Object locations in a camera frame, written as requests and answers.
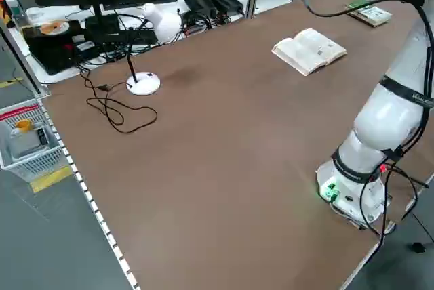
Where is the white paperback book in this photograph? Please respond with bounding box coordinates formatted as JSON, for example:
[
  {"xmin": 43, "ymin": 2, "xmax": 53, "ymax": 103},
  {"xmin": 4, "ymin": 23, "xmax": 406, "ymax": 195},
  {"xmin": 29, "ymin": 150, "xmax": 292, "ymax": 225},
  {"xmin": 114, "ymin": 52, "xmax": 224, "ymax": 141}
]
[{"xmin": 271, "ymin": 28, "xmax": 348, "ymax": 77}]

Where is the closed green and white book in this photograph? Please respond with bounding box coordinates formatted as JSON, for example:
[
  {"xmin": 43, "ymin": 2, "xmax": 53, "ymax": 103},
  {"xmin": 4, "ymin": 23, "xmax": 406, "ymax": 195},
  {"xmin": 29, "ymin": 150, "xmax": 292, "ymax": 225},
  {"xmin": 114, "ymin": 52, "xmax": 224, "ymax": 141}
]
[{"xmin": 345, "ymin": 0, "xmax": 393, "ymax": 28}]

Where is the white desk lamp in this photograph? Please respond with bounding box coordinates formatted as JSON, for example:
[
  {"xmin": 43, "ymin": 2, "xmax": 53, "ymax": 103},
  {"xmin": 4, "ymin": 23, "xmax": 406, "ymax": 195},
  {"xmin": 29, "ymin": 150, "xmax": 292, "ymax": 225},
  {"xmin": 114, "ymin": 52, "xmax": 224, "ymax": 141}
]
[{"xmin": 125, "ymin": 2, "xmax": 183, "ymax": 96}]

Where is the black finned power supply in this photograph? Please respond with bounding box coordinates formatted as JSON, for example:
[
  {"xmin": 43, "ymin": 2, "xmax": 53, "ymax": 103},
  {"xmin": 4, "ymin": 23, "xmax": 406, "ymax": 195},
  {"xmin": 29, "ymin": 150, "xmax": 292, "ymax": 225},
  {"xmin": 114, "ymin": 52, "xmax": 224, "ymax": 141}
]
[
  {"xmin": 205, "ymin": 0, "xmax": 245, "ymax": 13},
  {"xmin": 184, "ymin": 0, "xmax": 218, "ymax": 16}
]

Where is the black case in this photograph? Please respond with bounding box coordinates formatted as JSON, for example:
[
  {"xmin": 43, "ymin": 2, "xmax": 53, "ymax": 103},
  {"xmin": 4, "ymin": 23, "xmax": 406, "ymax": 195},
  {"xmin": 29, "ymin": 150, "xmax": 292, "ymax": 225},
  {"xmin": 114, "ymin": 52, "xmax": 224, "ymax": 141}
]
[{"xmin": 22, "ymin": 18, "xmax": 102, "ymax": 76}]

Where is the grey box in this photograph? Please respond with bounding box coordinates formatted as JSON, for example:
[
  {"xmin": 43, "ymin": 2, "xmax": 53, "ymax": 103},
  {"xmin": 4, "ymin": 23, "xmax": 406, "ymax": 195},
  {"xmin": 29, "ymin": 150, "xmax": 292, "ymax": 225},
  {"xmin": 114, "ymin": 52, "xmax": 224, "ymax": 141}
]
[{"xmin": 8, "ymin": 130, "xmax": 45, "ymax": 161}]

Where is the yellow cup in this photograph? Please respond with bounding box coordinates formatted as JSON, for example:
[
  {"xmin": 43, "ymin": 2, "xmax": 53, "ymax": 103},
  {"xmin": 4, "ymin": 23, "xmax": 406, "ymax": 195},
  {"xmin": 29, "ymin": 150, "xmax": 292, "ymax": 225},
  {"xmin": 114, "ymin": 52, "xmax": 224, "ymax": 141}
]
[{"xmin": 16, "ymin": 119, "xmax": 34, "ymax": 134}]

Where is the clear plastic bottle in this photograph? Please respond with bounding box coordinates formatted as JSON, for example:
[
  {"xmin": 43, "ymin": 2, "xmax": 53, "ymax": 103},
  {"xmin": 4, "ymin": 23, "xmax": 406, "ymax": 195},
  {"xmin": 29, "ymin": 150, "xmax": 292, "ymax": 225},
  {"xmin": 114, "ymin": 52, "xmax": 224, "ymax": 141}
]
[{"xmin": 5, "ymin": 0, "xmax": 27, "ymax": 30}]

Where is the black lamp cable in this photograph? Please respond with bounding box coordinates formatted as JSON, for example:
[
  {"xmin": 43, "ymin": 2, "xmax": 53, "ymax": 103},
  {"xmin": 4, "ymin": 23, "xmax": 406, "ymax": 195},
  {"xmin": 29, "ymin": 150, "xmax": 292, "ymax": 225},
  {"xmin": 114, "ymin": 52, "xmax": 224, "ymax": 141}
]
[{"xmin": 80, "ymin": 66, "xmax": 159, "ymax": 134}]

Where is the white wire basket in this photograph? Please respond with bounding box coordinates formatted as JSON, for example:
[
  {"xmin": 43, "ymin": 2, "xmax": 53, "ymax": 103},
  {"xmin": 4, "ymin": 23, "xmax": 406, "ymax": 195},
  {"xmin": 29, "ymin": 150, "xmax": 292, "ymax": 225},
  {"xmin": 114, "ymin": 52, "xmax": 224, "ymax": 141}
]
[{"xmin": 0, "ymin": 98, "xmax": 66, "ymax": 182}]

